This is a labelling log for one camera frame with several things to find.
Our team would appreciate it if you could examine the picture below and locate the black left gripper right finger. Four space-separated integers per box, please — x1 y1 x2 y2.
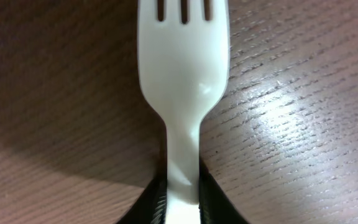
199 160 249 224

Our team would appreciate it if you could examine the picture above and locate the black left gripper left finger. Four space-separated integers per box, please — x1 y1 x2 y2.
116 161 168 224

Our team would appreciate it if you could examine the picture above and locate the white plastic fork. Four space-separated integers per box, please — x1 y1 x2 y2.
137 0 229 224

